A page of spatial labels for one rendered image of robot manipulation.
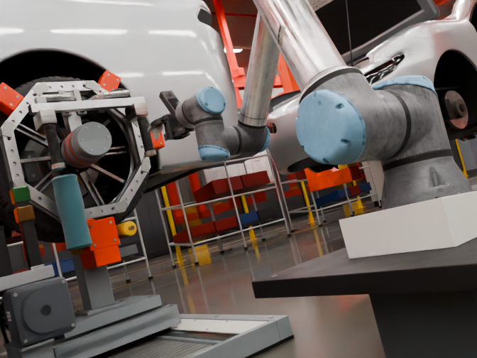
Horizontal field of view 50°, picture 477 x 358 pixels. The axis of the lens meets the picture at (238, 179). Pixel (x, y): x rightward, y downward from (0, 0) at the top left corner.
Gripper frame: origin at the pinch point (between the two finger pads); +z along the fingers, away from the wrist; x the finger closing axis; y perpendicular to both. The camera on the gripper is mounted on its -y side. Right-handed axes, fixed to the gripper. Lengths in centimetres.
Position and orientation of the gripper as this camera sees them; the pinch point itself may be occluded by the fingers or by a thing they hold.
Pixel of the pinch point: (157, 126)
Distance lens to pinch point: 183.9
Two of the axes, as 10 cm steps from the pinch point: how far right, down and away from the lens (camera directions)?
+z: -5.7, 2.0, 8.0
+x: 7.8, -1.6, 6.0
